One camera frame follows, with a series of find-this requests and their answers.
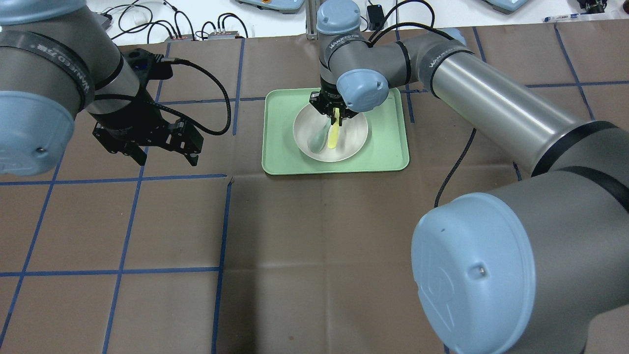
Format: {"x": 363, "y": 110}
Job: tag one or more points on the aluminium frame post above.
{"x": 311, "y": 8}

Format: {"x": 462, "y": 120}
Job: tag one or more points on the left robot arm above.
{"x": 56, "y": 61}

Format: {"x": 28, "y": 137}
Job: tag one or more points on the black power adapter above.
{"x": 376, "y": 17}

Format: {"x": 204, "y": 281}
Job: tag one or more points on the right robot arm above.
{"x": 526, "y": 268}

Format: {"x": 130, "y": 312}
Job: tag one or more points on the grey usb hub box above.
{"x": 105, "y": 20}

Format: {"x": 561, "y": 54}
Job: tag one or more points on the yellow plastic fork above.
{"x": 333, "y": 136}

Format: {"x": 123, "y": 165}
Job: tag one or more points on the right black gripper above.
{"x": 325, "y": 103}

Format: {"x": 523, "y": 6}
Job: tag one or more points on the teal plastic spoon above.
{"x": 318, "y": 142}

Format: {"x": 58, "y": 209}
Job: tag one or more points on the white round plate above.
{"x": 353, "y": 133}

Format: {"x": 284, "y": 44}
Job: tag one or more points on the light green tray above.
{"x": 385, "y": 149}

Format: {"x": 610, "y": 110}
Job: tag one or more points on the blue teach pendant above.
{"x": 506, "y": 6}
{"x": 282, "y": 6}

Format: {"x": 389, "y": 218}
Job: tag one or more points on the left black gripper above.
{"x": 128, "y": 117}

